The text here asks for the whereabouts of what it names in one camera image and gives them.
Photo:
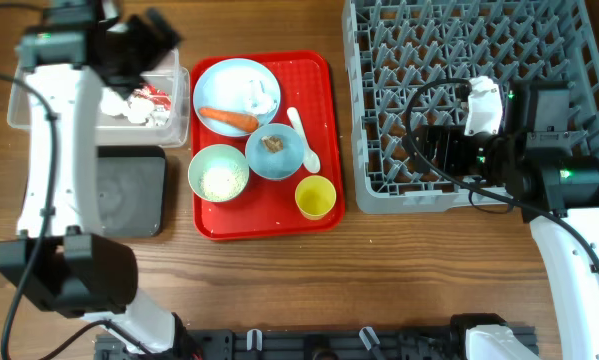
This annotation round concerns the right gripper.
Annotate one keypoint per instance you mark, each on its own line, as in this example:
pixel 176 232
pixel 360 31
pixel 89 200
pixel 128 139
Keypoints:
pixel 430 150

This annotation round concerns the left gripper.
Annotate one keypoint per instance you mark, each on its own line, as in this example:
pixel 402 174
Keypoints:
pixel 157 47

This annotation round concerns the red snack wrapper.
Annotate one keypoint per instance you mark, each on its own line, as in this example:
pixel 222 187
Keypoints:
pixel 156 96

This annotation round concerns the white napkin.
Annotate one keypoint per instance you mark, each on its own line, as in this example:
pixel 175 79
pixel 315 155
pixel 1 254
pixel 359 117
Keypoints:
pixel 137 111

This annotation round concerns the light blue plate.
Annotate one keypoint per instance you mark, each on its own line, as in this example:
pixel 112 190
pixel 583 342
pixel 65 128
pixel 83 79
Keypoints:
pixel 240 86

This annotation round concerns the white plastic spoon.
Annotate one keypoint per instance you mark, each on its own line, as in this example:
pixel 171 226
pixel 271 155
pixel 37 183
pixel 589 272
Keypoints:
pixel 311 160

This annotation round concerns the yellow cup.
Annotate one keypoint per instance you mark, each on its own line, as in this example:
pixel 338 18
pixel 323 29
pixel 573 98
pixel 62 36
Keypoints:
pixel 315 197

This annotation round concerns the orange carrot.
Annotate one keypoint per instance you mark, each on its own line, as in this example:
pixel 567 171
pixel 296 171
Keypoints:
pixel 243 122

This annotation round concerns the green bowl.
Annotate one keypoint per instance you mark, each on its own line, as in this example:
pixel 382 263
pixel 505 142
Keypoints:
pixel 218 153

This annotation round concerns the white rice pile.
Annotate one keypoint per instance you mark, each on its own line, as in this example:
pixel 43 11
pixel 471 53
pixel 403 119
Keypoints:
pixel 221 182

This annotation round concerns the light blue bowl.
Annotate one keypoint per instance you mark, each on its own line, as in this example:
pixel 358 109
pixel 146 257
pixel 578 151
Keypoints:
pixel 277 165

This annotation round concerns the brown food scrap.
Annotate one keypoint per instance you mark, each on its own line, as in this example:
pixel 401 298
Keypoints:
pixel 272 144

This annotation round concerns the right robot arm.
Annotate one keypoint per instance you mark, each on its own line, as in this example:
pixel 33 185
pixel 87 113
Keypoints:
pixel 516 148

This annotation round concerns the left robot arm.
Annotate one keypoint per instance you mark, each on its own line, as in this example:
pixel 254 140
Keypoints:
pixel 60 259

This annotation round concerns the clear plastic waste bin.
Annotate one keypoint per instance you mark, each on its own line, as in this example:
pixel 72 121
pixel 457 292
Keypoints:
pixel 91 113

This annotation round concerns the grey dishwasher rack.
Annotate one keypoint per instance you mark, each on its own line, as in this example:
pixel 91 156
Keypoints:
pixel 392 48

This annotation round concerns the black waste tray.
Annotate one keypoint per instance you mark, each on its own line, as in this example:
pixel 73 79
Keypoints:
pixel 131 190

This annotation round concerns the red serving tray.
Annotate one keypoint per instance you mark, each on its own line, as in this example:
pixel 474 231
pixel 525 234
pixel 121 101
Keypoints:
pixel 267 208

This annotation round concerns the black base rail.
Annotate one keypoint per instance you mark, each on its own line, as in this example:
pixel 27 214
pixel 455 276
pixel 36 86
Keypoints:
pixel 420 343

